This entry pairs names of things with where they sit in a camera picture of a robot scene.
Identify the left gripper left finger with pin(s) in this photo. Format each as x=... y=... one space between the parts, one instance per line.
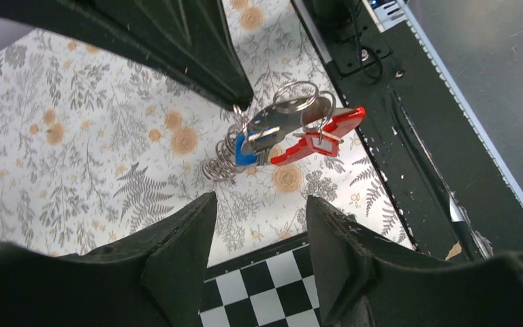
x=153 y=277

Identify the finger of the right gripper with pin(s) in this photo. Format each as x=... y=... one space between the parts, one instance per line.
x=190 y=41
x=79 y=20

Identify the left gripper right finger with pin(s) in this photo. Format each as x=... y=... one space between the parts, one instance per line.
x=365 y=279

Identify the silver key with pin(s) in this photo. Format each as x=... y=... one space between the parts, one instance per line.
x=261 y=143

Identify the keyring with red fob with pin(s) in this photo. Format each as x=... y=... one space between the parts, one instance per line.
x=315 y=112

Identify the blue key tag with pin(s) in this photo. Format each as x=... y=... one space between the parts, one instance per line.
x=241 y=157

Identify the red key tag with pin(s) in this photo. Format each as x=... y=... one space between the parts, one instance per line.
x=323 y=143

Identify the black white chessboard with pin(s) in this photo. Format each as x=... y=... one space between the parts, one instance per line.
x=272 y=286

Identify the floral table mat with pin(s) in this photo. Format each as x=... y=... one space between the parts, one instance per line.
x=94 y=147

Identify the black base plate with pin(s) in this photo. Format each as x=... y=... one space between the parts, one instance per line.
x=451 y=189

